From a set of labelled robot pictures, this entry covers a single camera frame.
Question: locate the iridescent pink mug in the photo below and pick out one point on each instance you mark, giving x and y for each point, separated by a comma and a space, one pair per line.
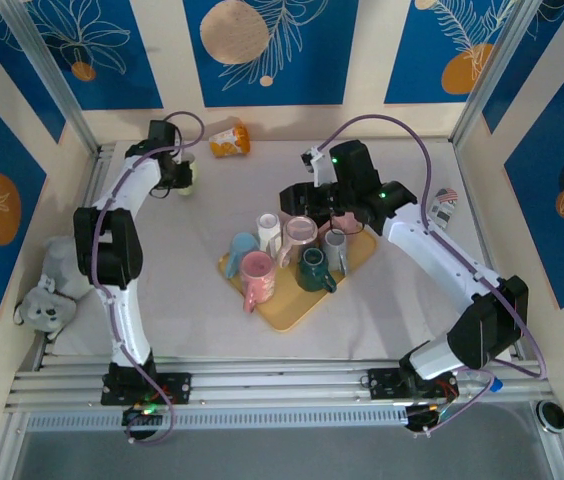
299, 232

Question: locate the pale pink mug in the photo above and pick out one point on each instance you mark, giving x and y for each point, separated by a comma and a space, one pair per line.
348, 221

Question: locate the grey mug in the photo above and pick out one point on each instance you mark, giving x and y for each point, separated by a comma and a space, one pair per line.
334, 247

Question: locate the pale green mug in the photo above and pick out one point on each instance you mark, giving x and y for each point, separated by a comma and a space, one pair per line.
186, 190

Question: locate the dark green mug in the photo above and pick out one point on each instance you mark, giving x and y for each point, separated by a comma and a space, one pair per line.
312, 272

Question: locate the pink patterned mug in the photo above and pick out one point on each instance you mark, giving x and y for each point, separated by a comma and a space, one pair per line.
257, 270

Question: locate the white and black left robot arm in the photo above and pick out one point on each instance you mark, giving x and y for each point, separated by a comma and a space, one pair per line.
129, 325

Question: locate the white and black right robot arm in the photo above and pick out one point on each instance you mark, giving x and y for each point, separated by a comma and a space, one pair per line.
437, 250

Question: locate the light blue mug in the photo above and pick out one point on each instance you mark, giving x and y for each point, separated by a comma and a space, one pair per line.
242, 250

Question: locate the yellow plastic tray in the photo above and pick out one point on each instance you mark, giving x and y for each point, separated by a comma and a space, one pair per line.
292, 310

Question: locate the white tablecloth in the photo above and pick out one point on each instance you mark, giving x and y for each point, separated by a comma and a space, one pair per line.
187, 310

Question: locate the grey plush koala toy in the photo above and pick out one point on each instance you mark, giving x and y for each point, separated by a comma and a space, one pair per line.
47, 305

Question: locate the small blue cap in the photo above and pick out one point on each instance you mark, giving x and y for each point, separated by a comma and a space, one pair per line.
497, 384

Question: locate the black round knob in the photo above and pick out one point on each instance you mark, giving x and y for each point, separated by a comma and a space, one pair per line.
551, 415

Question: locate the aluminium frame rail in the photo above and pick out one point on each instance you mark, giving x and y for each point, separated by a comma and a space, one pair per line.
473, 200
272, 385
93, 175

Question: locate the aluminium frame post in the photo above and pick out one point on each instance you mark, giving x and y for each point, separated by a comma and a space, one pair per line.
496, 75
562, 455
2, 450
52, 75

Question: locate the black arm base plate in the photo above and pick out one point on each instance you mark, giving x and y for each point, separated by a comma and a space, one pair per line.
177, 387
382, 382

